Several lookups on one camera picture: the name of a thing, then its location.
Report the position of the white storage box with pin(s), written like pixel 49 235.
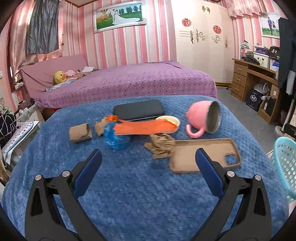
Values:
pixel 264 60

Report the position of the purple dotted bed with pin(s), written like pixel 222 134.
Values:
pixel 146 79

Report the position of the small cream bowl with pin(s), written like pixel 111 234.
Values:
pixel 172 120

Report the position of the grey window curtain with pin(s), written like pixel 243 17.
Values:
pixel 42 36

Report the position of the black shopping bag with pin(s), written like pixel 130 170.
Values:
pixel 253 99

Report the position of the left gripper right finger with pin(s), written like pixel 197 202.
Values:
pixel 242 212

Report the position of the blue crumpled plastic bag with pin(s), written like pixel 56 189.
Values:
pixel 116 142

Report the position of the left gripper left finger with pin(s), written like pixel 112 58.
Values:
pixel 43 220

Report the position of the yellow duck plush toy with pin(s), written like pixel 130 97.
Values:
pixel 59 77

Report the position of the tan phone case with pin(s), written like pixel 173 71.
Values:
pixel 221 150

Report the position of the framed wedding photo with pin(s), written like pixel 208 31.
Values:
pixel 119 16

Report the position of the black phone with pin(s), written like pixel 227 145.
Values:
pixel 141 110

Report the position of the orange plastic wrapper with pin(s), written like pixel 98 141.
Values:
pixel 146 127

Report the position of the white wardrobe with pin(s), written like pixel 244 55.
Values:
pixel 205 38

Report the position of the dark hanging jacket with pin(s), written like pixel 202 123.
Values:
pixel 287 50

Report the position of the small framed couple photo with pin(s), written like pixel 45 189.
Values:
pixel 269 25

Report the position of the torn brown cardboard piece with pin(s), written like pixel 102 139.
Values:
pixel 100 125

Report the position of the pink steel-lined mug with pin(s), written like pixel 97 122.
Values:
pixel 203 117

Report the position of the desk lamp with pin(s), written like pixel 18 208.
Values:
pixel 244 47

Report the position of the light blue plastic basket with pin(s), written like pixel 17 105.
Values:
pixel 284 160

